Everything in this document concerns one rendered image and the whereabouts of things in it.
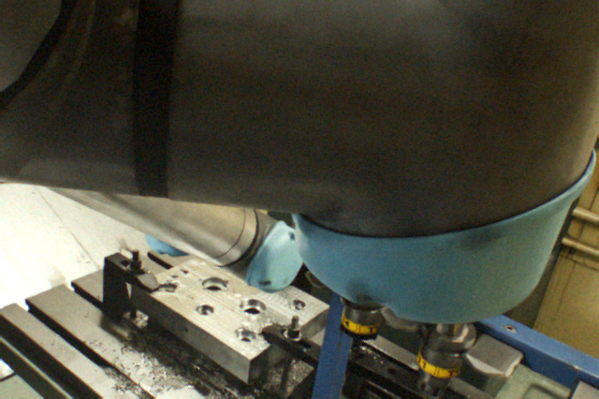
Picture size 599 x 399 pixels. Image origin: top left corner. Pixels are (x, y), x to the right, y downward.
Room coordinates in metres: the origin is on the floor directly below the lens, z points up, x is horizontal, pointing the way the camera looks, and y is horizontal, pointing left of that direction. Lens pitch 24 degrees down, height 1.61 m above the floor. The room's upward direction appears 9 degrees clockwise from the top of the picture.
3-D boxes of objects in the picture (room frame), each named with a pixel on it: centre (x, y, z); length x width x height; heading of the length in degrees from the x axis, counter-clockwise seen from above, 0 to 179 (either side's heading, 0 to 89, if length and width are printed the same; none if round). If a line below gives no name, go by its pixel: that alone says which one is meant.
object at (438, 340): (0.60, -0.20, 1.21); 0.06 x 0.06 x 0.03
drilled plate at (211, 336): (0.95, 0.09, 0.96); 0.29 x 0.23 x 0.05; 56
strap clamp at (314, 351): (0.82, -0.03, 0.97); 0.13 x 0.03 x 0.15; 56
